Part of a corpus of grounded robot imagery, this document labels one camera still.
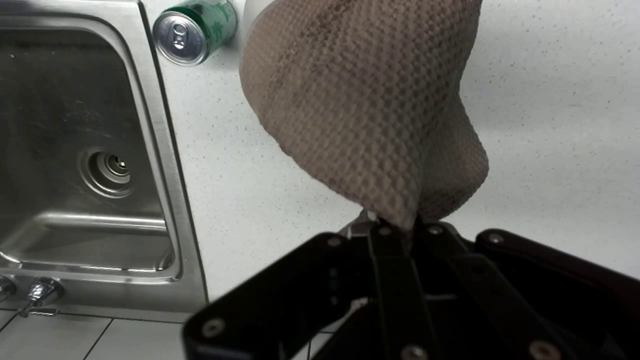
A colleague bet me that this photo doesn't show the brown waffle-weave towel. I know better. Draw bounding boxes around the brown waffle-weave towel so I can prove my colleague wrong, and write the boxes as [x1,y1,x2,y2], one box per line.
[239,0,491,231]

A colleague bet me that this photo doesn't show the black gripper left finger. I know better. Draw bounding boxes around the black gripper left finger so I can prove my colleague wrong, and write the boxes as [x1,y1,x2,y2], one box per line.
[182,222,428,360]

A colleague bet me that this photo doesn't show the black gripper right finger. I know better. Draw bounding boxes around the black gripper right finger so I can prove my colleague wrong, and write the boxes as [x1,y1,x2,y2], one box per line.
[412,222,640,360]

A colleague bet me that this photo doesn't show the green soda can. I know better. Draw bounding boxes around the green soda can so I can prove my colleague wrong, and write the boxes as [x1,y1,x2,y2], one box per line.
[151,0,241,67]

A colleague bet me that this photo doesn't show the chrome faucet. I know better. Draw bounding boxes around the chrome faucet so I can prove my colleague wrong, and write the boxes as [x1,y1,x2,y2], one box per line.
[0,275,68,316]

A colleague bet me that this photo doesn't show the stainless steel sink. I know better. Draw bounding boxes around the stainless steel sink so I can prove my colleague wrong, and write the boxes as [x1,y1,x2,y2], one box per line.
[0,0,211,323]

